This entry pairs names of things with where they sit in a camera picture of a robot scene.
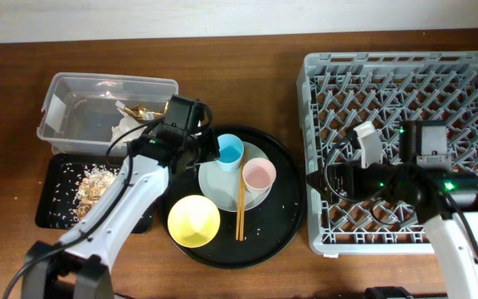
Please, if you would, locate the yellow bowl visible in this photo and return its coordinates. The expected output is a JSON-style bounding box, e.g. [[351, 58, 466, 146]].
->
[[167, 195, 221, 248]]

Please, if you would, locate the black rectangular tray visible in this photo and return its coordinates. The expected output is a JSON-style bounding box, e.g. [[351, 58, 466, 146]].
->
[[34, 152, 157, 234]]

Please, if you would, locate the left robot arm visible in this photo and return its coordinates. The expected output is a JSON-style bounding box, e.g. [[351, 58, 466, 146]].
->
[[3, 95, 220, 298]]

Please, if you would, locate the blue cup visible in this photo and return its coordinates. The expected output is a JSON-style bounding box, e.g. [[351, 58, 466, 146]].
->
[[217, 134, 245, 172]]

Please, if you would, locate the white label on bin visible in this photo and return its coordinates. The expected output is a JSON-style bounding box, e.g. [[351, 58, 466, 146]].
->
[[46, 95, 66, 133]]

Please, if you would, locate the wooden chopstick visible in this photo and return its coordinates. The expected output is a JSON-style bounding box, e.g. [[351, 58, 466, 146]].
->
[[236, 155, 246, 242], [237, 154, 246, 242]]

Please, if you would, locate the round black tray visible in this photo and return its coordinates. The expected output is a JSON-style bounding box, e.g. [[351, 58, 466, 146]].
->
[[178, 125, 307, 269]]

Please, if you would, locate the pink cup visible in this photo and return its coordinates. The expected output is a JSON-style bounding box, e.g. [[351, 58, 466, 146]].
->
[[242, 158, 276, 194]]

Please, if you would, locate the clear plastic bin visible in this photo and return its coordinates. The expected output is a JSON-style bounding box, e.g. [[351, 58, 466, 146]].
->
[[37, 72, 179, 155]]

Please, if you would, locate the grey plate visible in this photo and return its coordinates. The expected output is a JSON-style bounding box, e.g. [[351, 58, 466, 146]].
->
[[198, 141, 271, 212]]

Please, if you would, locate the white tissue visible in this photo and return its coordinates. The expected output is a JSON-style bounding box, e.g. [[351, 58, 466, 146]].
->
[[110, 115, 143, 142]]

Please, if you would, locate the gold foil wrapper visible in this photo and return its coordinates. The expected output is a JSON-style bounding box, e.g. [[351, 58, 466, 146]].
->
[[115, 100, 168, 122]]

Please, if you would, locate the food scraps and rice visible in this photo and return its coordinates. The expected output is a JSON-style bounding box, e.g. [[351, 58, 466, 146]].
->
[[53, 163, 119, 223]]

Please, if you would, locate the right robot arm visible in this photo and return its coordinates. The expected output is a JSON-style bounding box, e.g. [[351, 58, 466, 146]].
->
[[306, 120, 478, 298]]

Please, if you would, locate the grey dishwasher rack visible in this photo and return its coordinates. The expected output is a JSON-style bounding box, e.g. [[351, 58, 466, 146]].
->
[[296, 51, 478, 256]]

